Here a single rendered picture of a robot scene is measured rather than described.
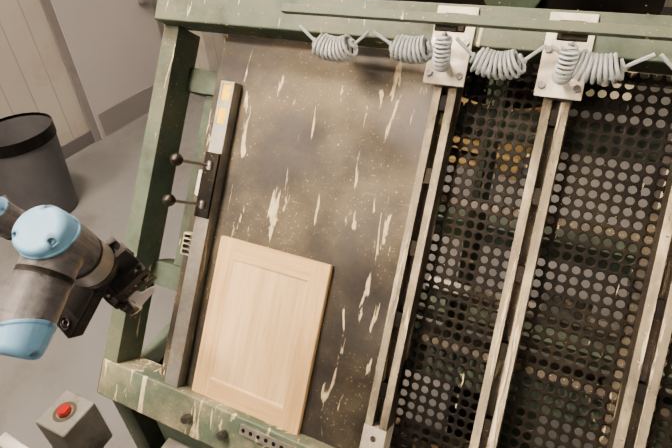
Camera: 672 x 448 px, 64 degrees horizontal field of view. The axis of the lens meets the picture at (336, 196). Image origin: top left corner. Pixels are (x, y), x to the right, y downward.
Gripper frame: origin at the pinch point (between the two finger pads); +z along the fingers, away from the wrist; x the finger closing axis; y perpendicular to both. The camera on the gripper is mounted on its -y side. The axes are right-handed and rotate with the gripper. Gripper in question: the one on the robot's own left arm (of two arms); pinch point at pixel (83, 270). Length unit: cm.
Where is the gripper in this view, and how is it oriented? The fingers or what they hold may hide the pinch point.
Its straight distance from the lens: 159.1
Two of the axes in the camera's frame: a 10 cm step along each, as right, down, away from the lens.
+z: 3.0, 4.7, 8.3
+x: -8.6, -2.4, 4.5
